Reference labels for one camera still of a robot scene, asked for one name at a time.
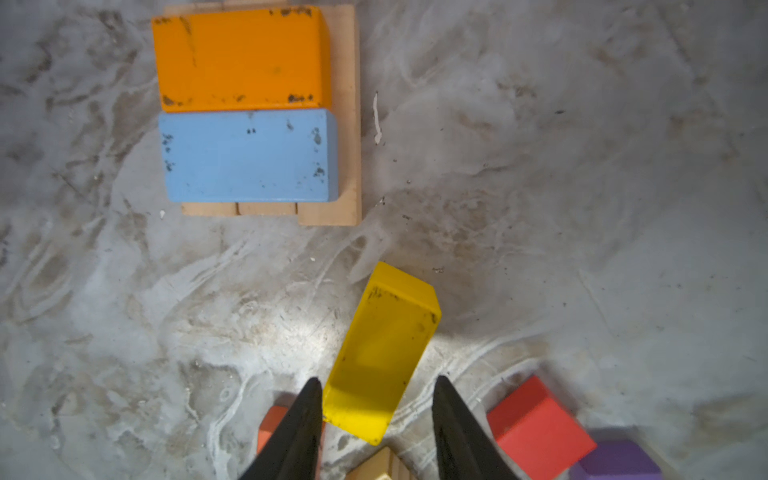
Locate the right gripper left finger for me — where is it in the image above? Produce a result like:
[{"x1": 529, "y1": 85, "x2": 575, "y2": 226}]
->
[{"x1": 240, "y1": 377, "x2": 323, "y2": 480}]

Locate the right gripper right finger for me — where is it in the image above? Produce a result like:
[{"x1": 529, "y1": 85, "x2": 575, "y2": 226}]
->
[{"x1": 432, "y1": 375, "x2": 519, "y2": 480}]

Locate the red-orange wood block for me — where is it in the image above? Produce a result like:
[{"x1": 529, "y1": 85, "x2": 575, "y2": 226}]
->
[{"x1": 256, "y1": 405, "x2": 288, "y2": 455}]

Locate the yellow wood block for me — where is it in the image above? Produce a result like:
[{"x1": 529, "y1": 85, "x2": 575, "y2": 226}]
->
[{"x1": 323, "y1": 262, "x2": 442, "y2": 446}]

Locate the natural wood plank block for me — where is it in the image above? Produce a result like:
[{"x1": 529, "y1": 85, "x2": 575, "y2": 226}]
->
[
  {"x1": 181, "y1": 202, "x2": 239, "y2": 217},
  {"x1": 297, "y1": 4, "x2": 362, "y2": 226},
  {"x1": 237, "y1": 203, "x2": 297, "y2": 216}
]

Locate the blue wood block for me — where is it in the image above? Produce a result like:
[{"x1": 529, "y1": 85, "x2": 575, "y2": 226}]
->
[{"x1": 158, "y1": 108, "x2": 339, "y2": 203}]

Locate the orange wood block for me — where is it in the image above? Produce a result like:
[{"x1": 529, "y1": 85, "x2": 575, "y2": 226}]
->
[{"x1": 152, "y1": 5, "x2": 332, "y2": 113}]

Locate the red wood cube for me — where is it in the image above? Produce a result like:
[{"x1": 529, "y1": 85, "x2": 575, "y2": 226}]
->
[{"x1": 486, "y1": 376, "x2": 597, "y2": 480}]

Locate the small natural wood cube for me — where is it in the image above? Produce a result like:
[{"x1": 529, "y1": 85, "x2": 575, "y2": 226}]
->
[{"x1": 345, "y1": 447, "x2": 416, "y2": 480}]

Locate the purple wood cube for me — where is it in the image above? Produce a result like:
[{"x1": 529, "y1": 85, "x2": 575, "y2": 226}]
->
[{"x1": 569, "y1": 440, "x2": 663, "y2": 480}]

